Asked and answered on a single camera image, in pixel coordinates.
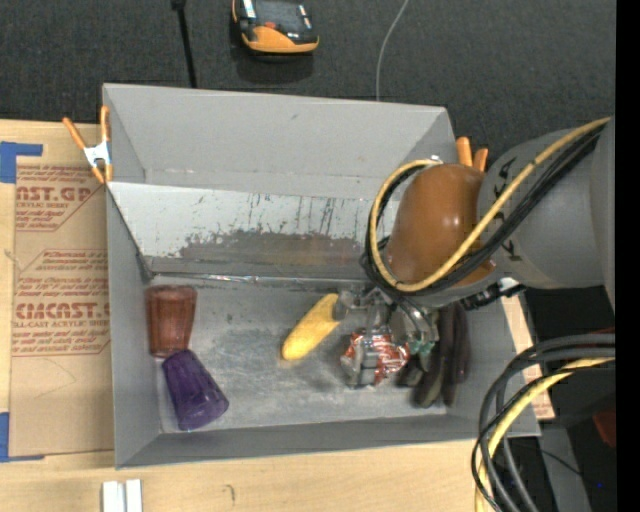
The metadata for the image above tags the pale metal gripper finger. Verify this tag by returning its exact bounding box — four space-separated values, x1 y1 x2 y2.
349 367 379 389
357 336 383 369

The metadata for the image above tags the red and silver packet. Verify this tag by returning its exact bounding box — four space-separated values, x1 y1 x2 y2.
339 331 412 388

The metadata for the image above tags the yellow toy corn cob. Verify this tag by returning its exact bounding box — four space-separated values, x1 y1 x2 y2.
281 293 342 362

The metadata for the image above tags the dark brown banana bunch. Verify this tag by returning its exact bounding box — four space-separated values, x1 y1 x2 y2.
398 303 472 409

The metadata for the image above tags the grey metal bin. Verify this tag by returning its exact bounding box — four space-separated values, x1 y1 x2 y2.
101 83 543 470

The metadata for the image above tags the purple plastic cup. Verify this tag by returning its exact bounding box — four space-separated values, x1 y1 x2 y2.
160 348 231 433

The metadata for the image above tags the red-brown plastic cup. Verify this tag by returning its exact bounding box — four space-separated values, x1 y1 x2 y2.
144 284 198 359

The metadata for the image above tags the brown cardboard board red print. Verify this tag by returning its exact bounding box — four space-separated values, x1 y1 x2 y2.
0 118 557 459

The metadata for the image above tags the black cylinder on white bracket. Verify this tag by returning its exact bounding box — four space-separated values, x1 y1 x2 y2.
461 278 524 311

